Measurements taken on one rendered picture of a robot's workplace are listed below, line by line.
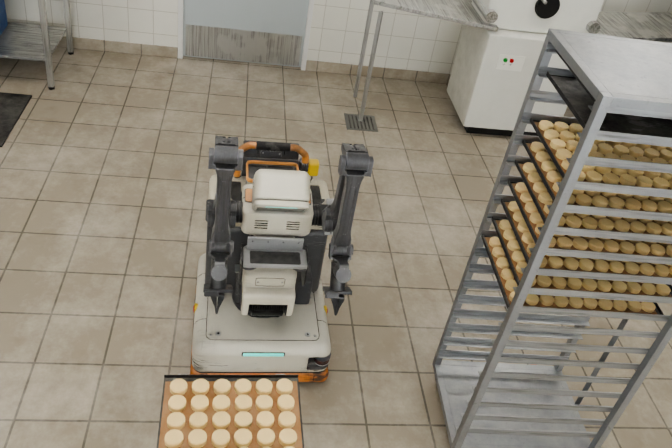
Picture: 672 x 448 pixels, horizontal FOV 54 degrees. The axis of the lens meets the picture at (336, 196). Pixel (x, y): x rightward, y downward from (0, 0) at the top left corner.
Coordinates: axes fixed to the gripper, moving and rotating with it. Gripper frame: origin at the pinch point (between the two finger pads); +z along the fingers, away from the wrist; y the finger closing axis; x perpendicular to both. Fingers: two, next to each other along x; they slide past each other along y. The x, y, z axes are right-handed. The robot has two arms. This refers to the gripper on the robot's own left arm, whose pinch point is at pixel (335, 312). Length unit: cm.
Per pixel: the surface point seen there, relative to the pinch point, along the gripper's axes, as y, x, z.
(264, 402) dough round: -29, -52, 10
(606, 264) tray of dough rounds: 90, -27, -28
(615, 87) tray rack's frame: 65, -58, -87
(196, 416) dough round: -48, -56, 12
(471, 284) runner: 64, 28, -4
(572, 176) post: 59, -51, -61
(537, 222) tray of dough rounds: 65, -20, -41
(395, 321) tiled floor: 51, 97, 37
